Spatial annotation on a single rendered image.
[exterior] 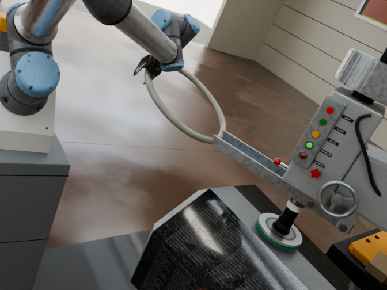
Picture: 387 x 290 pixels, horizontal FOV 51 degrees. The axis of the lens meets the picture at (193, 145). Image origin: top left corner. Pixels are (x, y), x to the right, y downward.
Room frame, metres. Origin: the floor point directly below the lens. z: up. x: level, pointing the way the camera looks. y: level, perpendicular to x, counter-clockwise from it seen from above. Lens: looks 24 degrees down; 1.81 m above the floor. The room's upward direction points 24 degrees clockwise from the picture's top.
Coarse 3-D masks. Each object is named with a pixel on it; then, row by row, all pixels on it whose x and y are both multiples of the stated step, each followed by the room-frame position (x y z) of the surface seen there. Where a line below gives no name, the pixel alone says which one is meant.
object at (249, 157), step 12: (228, 132) 1.77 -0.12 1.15; (216, 144) 1.66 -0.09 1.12; (228, 144) 1.64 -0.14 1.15; (240, 144) 1.74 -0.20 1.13; (228, 156) 1.64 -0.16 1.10; (240, 156) 1.62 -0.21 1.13; (252, 156) 1.72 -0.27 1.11; (264, 156) 1.70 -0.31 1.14; (252, 168) 1.60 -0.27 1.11; (264, 168) 1.58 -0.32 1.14; (276, 168) 1.68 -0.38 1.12; (276, 180) 1.56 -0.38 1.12; (288, 192) 1.54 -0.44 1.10; (300, 192) 1.53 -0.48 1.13; (312, 204) 1.50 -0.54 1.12; (324, 216) 1.48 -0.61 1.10
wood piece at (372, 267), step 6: (378, 258) 1.85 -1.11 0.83; (384, 258) 1.87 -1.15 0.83; (372, 264) 1.77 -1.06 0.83; (378, 264) 1.79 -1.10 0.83; (384, 264) 1.82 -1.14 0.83; (366, 270) 1.77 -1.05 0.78; (372, 270) 1.76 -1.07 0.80; (378, 270) 1.74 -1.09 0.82; (384, 270) 1.76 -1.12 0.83; (378, 276) 1.73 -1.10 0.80; (384, 276) 1.72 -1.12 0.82
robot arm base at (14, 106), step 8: (8, 72) 1.44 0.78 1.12; (0, 80) 1.41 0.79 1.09; (0, 88) 1.38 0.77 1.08; (8, 88) 1.35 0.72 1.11; (0, 96) 1.37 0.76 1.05; (8, 96) 1.36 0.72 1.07; (8, 104) 1.37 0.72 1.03; (16, 104) 1.36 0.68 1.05; (24, 104) 1.36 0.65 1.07; (40, 104) 1.43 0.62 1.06; (16, 112) 1.38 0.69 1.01; (24, 112) 1.39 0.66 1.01; (32, 112) 1.42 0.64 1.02
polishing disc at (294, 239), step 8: (264, 216) 1.62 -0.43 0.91; (272, 216) 1.65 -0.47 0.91; (264, 224) 1.55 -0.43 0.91; (264, 232) 1.51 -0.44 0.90; (272, 232) 1.52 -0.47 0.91; (296, 232) 1.60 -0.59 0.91; (272, 240) 1.48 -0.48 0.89; (280, 240) 1.49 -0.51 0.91; (288, 240) 1.51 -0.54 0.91; (296, 240) 1.54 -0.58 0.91
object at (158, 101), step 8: (184, 72) 1.98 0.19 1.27; (192, 80) 2.00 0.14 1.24; (152, 88) 1.61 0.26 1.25; (200, 88) 2.01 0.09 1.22; (152, 96) 1.59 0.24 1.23; (208, 96) 1.99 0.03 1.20; (160, 104) 1.57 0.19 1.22; (216, 104) 1.97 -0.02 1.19; (168, 112) 1.56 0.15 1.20; (216, 112) 1.95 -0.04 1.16; (176, 120) 1.55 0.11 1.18; (224, 120) 1.89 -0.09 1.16; (184, 128) 1.56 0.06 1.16; (224, 128) 1.82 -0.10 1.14; (192, 136) 1.58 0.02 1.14; (200, 136) 1.60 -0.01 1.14
